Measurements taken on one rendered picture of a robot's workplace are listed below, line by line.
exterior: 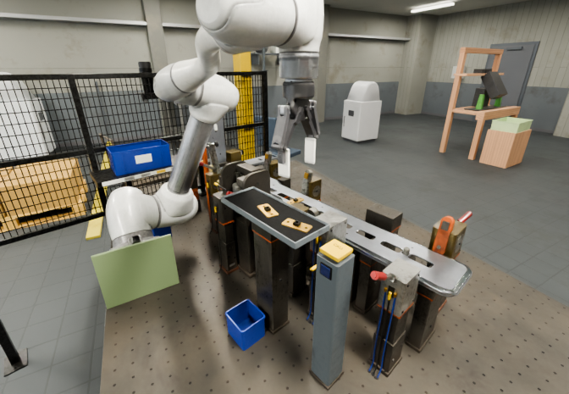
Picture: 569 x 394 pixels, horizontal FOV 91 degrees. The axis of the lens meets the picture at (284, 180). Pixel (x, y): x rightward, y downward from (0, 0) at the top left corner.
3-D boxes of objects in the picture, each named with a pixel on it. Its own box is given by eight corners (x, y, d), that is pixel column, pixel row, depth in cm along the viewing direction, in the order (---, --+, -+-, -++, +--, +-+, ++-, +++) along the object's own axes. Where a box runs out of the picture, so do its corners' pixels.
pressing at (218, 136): (226, 162, 185) (222, 108, 172) (210, 165, 178) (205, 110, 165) (226, 161, 185) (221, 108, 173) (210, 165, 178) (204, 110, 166)
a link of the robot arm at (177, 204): (141, 213, 138) (183, 207, 154) (154, 236, 130) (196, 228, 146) (185, 59, 104) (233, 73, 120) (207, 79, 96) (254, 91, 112)
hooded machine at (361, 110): (356, 144, 618) (361, 82, 569) (339, 139, 662) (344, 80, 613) (377, 141, 647) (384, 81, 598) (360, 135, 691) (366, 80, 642)
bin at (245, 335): (267, 335, 99) (266, 316, 96) (243, 352, 93) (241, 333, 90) (249, 316, 107) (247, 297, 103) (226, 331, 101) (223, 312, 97)
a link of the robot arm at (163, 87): (167, 52, 88) (205, 63, 98) (143, 68, 100) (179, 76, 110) (170, 95, 88) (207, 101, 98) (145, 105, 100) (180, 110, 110)
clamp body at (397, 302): (401, 360, 91) (422, 269, 77) (383, 385, 84) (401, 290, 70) (381, 345, 96) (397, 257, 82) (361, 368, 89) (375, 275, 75)
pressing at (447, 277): (477, 267, 89) (479, 263, 89) (451, 303, 75) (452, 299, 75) (238, 163, 185) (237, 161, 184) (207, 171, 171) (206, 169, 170)
